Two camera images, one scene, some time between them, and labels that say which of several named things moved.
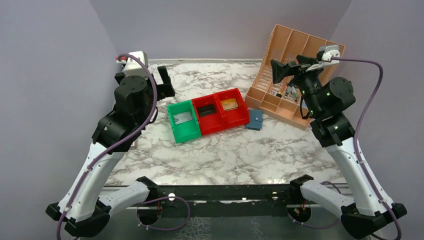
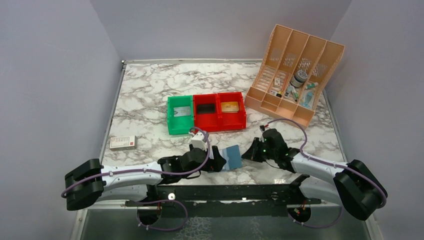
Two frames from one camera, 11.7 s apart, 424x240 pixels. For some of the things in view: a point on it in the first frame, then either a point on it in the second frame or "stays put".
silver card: [182, 117] to [183, 111]
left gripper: [165, 90] to [216, 164]
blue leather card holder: [255, 119] to [232, 156]
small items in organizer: [289, 90] stays put
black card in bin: [206, 110] stays put
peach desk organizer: [284, 99] stays put
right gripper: [281, 70] to [252, 153]
